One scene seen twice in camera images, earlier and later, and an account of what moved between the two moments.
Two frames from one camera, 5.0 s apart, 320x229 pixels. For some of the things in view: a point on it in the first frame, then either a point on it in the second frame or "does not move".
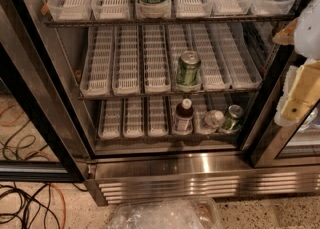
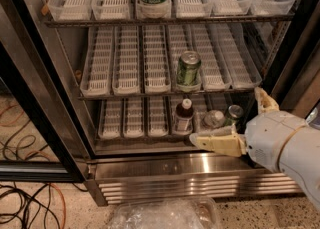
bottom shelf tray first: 111,119 does not move
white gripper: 309,34 → 269,137
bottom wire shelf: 164,138 does not move
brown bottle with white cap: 184,117 does not move
